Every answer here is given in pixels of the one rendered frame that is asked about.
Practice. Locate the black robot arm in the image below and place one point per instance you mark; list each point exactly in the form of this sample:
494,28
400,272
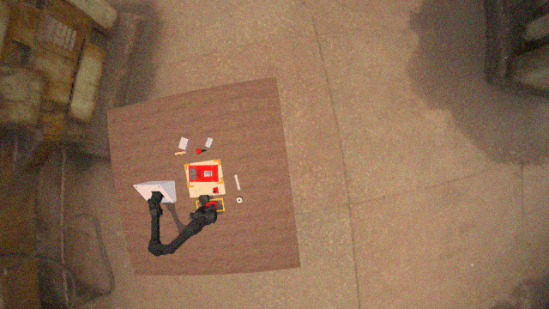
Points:
154,246

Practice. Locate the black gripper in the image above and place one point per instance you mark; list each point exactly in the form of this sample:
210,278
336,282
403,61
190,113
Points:
204,199

